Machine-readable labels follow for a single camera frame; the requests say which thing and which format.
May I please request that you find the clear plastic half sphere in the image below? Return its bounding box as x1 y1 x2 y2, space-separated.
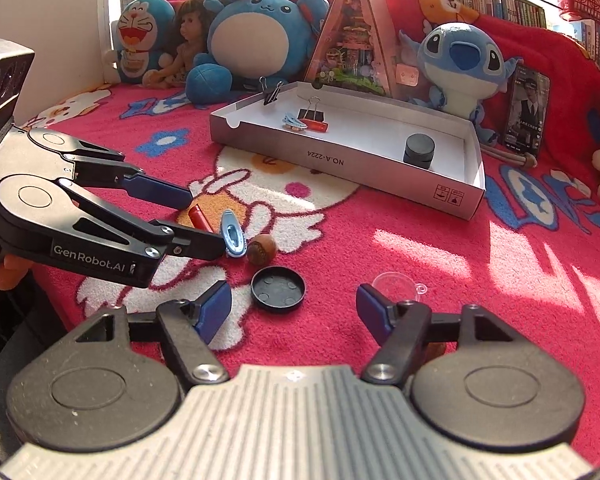
372 271 428 304

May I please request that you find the red plastic clip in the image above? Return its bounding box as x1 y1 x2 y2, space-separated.
301 118 328 132
187 204 215 233

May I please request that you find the light blue oval hair clip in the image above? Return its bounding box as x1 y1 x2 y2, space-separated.
220 209 247 258

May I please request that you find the brown acorn nut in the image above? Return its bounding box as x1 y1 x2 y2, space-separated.
246 234 278 266

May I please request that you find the light blue duckbill hair clip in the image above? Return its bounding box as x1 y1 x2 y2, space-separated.
283 114 308 131

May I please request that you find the large black binder clip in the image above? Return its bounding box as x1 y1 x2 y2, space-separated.
297 96 325 124

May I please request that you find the person's left hand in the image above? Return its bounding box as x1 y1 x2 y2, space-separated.
0 254 33 290

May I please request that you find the Doraemon plush toy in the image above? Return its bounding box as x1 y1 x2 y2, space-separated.
102 0 175 84

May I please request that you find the red cartoon blanket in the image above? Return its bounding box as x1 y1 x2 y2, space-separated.
33 16 600 464

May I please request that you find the brown haired doll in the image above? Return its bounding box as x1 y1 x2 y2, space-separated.
143 0 213 89

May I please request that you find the white cardboard box tray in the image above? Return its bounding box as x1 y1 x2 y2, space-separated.
210 82 486 220

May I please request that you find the small black binder clip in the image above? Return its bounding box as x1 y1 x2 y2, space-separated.
259 77 286 105

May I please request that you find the blue round mouse plush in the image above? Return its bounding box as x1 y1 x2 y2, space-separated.
185 0 329 105

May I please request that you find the black smartphone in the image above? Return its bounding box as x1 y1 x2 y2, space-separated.
501 65 550 156

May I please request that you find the blue Stitch plush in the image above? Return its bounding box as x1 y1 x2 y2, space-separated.
399 22 522 146

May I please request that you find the pink triangular diorama house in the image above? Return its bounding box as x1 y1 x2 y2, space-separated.
304 0 419 100

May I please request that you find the grey hair tie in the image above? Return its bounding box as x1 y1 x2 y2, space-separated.
479 143 539 169

